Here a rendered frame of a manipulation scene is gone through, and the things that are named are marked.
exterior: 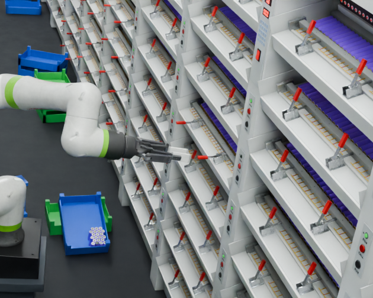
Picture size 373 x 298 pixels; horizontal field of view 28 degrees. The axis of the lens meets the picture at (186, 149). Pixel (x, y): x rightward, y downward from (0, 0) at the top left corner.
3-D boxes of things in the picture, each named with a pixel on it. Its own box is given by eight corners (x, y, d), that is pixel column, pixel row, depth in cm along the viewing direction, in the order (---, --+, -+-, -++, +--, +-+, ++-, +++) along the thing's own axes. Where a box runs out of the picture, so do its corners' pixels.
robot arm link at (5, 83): (-18, 110, 264) (-23, 75, 261) (12, 103, 273) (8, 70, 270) (12, 114, 252) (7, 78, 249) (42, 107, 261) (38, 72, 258)
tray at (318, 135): (362, 225, 165) (357, 175, 158) (261, 109, 216) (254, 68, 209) (443, 196, 168) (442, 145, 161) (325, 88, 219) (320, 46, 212)
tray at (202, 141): (232, 201, 241) (227, 178, 236) (180, 120, 292) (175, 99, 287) (289, 181, 244) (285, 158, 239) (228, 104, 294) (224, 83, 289)
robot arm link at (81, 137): (55, 153, 237) (63, 155, 227) (60, 115, 237) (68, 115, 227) (97, 159, 243) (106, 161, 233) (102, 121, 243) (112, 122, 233)
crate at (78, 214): (108, 252, 351) (110, 243, 345) (65, 255, 345) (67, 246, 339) (98, 201, 369) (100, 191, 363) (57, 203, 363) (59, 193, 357)
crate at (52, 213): (50, 235, 357) (50, 221, 353) (44, 212, 374) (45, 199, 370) (111, 231, 366) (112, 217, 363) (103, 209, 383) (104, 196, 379)
